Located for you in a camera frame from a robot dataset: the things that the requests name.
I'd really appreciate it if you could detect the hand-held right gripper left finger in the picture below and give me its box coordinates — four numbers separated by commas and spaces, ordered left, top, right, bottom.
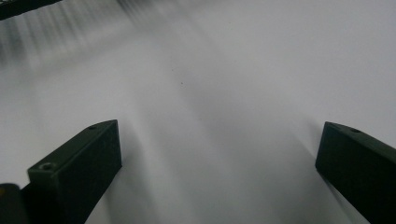
21, 119, 123, 224

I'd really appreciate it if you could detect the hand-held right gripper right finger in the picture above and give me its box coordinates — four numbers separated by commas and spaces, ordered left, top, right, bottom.
315, 120, 396, 224

